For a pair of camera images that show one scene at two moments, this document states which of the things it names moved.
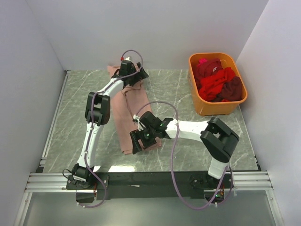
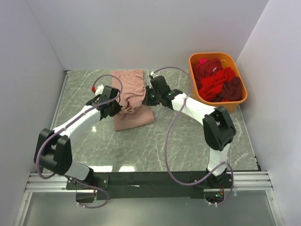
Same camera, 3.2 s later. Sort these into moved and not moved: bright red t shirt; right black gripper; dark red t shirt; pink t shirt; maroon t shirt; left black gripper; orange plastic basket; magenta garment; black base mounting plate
Moved: pink t shirt; left black gripper; right black gripper
Not moved: black base mounting plate; maroon t shirt; bright red t shirt; dark red t shirt; orange plastic basket; magenta garment
